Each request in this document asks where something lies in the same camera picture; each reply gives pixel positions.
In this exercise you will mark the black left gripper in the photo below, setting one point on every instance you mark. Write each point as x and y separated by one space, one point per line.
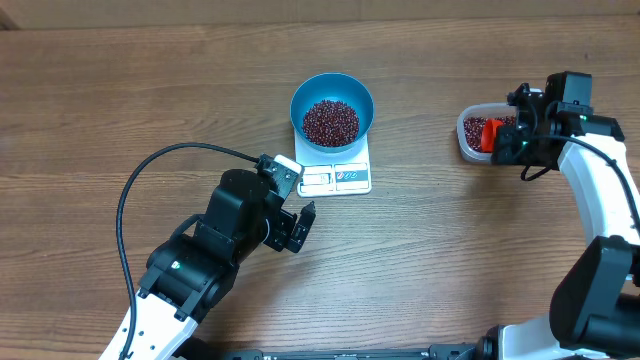
281 237

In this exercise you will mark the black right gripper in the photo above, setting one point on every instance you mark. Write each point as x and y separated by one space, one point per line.
506 140

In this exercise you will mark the red scoop with blue handle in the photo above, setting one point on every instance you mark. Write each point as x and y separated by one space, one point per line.
489 134

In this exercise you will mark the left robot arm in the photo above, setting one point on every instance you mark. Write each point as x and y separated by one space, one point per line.
196 267

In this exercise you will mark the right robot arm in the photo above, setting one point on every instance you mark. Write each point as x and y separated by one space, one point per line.
556 129

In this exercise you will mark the white digital kitchen scale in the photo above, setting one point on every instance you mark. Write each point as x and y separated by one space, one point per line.
333 174

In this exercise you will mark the red beans in bowl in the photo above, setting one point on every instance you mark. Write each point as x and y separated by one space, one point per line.
331 123

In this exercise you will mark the blue plastic bowl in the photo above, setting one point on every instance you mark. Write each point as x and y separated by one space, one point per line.
337 87

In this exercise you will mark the red adzuki beans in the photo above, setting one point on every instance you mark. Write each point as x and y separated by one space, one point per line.
474 126

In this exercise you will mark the clear plastic container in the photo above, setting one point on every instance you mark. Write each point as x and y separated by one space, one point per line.
486 110

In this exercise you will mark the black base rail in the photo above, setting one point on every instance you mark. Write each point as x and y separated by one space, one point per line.
196 349

